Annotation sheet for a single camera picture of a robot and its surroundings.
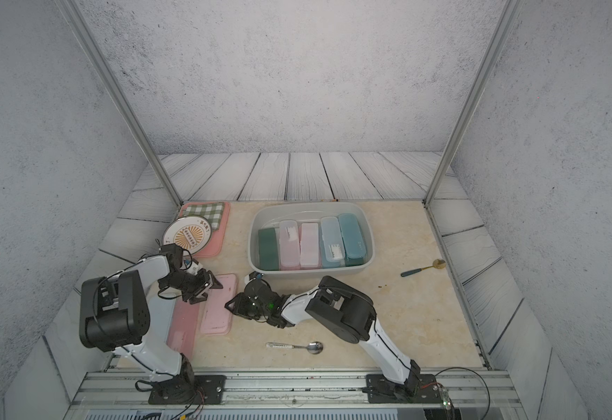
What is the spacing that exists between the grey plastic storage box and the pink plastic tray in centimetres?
12

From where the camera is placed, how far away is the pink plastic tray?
1.06 m

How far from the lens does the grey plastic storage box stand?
98 centimetres
